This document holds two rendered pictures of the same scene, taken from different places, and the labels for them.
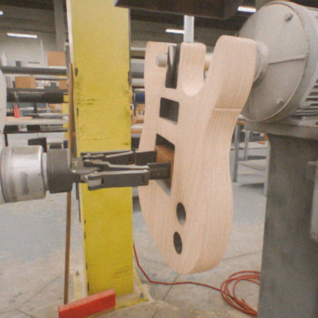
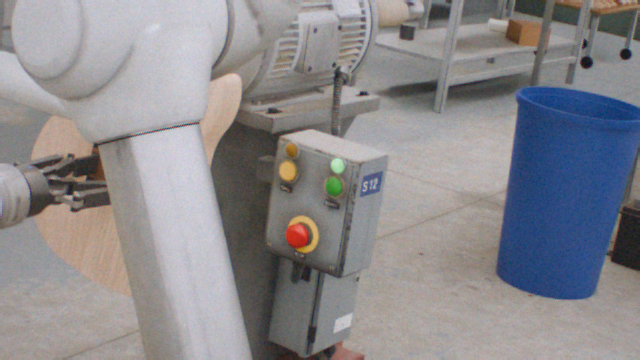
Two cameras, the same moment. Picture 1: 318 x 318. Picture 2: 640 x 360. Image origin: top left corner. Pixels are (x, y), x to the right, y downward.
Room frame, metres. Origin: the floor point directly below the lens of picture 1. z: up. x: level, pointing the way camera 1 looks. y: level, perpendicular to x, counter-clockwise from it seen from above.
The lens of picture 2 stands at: (-1.14, 0.89, 1.64)
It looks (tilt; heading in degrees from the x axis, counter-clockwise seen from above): 17 degrees down; 322
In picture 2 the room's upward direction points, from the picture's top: 9 degrees clockwise
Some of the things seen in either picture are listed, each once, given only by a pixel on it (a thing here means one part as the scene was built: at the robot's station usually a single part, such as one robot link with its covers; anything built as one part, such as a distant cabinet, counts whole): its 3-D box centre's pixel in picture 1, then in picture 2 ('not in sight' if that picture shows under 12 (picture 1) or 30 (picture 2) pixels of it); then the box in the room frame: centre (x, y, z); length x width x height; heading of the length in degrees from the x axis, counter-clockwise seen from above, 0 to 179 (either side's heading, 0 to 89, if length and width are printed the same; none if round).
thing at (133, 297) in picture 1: (108, 283); not in sight; (1.51, 0.32, 0.02); 0.40 x 0.40 x 0.02; 20
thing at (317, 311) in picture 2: not in sight; (331, 207); (0.57, -0.51, 0.93); 0.15 x 0.10 x 0.55; 110
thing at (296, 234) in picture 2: not in sight; (300, 235); (0.37, -0.29, 0.97); 0.04 x 0.04 x 0.04; 20
